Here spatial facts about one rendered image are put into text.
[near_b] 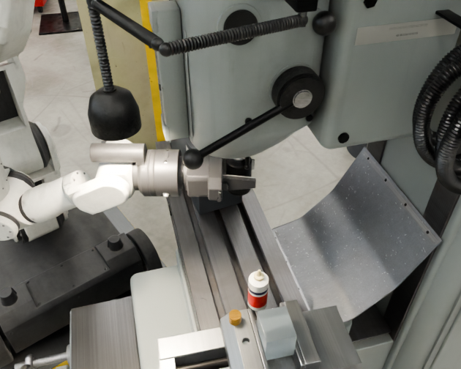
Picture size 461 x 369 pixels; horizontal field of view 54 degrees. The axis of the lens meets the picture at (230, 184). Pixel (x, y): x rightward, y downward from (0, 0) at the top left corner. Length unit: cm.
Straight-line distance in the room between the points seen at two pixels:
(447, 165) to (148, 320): 76
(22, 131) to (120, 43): 134
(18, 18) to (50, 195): 32
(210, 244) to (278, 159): 185
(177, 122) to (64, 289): 93
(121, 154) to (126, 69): 182
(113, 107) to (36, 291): 102
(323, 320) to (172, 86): 51
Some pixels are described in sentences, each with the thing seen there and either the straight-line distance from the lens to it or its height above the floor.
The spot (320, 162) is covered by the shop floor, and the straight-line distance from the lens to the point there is 292.
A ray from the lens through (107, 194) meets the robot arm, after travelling 84.
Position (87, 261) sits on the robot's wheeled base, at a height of 59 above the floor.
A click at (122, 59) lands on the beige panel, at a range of 259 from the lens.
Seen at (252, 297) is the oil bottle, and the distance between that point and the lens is 95.
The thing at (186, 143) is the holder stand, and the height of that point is 113.
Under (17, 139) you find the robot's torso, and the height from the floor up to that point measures 108.
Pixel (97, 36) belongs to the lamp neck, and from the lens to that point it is 62.
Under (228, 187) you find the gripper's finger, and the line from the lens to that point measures 82.
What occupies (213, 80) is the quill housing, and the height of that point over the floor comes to 148.
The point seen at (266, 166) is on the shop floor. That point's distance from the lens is 284.
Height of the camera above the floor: 177
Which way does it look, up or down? 41 degrees down
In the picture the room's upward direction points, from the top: straight up
